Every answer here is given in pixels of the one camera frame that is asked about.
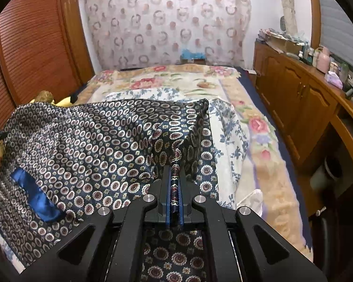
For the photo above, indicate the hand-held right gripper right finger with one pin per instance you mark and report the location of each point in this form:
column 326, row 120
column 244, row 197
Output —
column 181, row 202

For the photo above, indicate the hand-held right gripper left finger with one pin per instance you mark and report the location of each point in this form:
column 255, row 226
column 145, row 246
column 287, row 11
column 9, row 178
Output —
column 168, row 199

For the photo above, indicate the navy circle-patterned satin garment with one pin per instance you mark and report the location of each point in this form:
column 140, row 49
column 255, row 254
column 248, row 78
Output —
column 91, row 152

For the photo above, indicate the brown plush toy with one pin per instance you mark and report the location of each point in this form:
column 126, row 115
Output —
column 45, row 97

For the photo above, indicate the yellow plush toy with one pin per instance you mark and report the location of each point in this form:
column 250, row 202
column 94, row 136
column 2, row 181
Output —
column 63, row 102

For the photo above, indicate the wooden louvered wardrobe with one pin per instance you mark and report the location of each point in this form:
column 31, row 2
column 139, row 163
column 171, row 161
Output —
column 32, row 50

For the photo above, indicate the cream floral blanket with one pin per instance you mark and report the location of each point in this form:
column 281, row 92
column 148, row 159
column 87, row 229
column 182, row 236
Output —
column 261, row 129

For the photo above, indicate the blue cloth bundle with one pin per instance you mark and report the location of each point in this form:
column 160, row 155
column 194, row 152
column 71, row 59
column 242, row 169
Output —
column 192, row 55

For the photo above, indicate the grey waste bin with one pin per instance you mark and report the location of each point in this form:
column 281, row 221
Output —
column 326, row 179

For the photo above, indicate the wooden sideboard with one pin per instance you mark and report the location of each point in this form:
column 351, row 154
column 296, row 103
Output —
column 297, row 94

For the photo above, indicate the sheer circle-patterned curtain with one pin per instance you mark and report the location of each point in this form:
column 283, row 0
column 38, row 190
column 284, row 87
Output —
column 164, row 20

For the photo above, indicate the cardboard box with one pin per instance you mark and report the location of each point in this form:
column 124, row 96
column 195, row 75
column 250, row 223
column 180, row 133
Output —
column 285, row 44

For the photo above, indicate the purple tissue pack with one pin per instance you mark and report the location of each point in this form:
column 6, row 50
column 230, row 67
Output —
column 334, row 80

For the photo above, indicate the pink bottle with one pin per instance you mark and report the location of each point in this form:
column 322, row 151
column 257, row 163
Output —
column 323, row 60

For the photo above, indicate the small desk fan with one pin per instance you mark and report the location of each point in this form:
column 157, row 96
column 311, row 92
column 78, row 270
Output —
column 283, row 23

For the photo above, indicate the green bottle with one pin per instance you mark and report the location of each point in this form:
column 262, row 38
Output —
column 344, row 72

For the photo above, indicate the tied beige drape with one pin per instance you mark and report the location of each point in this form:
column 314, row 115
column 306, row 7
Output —
column 288, row 3

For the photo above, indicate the grey window blind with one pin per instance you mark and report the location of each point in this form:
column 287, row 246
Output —
column 336, row 35

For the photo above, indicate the wooden window frame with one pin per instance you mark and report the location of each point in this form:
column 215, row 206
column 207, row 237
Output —
column 313, row 11

